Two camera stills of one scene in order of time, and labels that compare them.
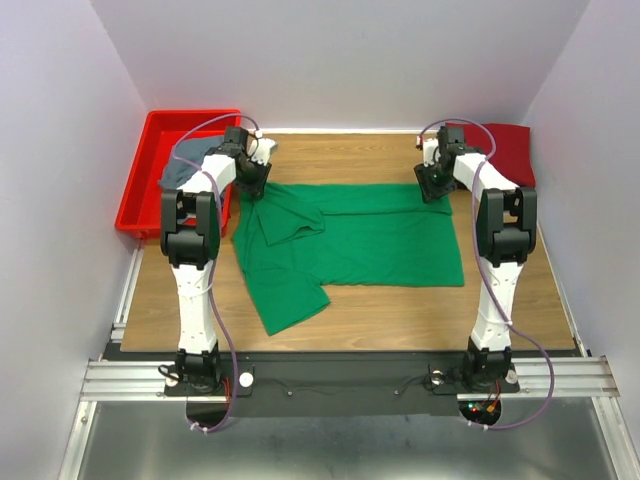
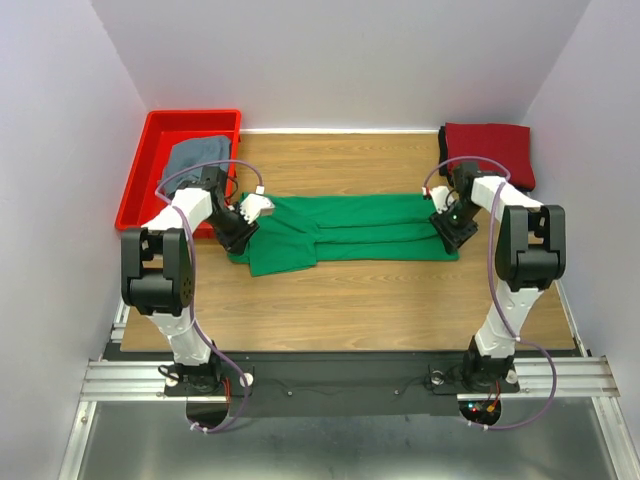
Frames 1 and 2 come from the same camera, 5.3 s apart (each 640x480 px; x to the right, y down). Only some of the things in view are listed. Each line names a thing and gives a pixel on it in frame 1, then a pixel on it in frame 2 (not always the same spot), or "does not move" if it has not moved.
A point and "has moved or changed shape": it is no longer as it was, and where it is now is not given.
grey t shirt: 185,157 does not move
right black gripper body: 433,181 → 456,223
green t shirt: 295,238 has moved or changed shape
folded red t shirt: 514,151 does not move
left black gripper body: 252,180 → 231,227
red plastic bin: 140,213 does not move
